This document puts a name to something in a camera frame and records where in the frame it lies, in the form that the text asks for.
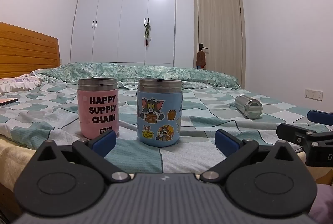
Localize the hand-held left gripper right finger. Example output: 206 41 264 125
200 129 300 183

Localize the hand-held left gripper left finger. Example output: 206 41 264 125
31 129 131 183

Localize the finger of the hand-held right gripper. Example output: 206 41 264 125
307 110 333 124
276 123 326 148

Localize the plain steel cup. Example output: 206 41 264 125
234 95 263 119

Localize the pink lettered steel cup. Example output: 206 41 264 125
77 78 119 140

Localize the blue cartoon steel cup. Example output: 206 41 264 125
136 78 183 148

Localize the purple cloth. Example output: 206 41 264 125
309 184 333 224

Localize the green checkered bed sheet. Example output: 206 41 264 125
0 79 333 175

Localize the green patterned quilt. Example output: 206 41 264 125
39 62 241 90

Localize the brown hanging pouch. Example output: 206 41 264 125
196 50 207 70

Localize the yellow mattress cover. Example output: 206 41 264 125
0 135 39 217

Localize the white floral pillow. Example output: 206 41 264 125
0 75 43 96

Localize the beige wooden door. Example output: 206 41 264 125
194 0 246 89

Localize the wooden bed headboard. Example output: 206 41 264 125
0 22 61 79

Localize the green hanging ornament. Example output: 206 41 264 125
143 19 152 51

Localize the white wardrobe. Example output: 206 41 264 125
70 0 177 67

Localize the white wall socket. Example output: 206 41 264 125
304 88 323 100

